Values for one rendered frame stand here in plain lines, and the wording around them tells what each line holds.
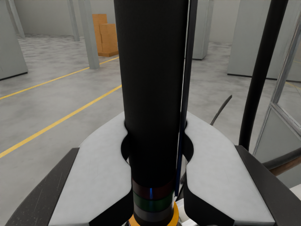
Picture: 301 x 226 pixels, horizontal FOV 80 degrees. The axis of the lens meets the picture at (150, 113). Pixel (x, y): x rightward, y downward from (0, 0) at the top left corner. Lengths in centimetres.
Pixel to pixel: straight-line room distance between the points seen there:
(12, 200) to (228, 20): 1183
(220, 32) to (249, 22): 683
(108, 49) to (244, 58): 524
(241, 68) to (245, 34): 88
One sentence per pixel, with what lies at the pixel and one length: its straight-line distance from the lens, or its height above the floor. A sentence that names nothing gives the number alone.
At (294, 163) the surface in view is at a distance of 32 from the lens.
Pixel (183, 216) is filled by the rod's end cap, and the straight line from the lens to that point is 20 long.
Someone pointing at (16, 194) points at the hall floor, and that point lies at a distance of 244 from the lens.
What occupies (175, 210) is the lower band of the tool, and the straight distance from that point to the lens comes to 18.
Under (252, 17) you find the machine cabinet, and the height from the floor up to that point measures 147.
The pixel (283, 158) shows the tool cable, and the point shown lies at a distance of 29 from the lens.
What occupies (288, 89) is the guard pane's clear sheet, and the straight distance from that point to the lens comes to 150.
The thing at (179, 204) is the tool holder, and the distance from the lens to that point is 21.
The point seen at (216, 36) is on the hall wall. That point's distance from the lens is 1234.
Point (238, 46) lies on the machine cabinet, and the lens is 559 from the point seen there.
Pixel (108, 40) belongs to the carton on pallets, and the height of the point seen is 63.
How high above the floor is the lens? 160
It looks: 29 degrees down
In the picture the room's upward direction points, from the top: 1 degrees counter-clockwise
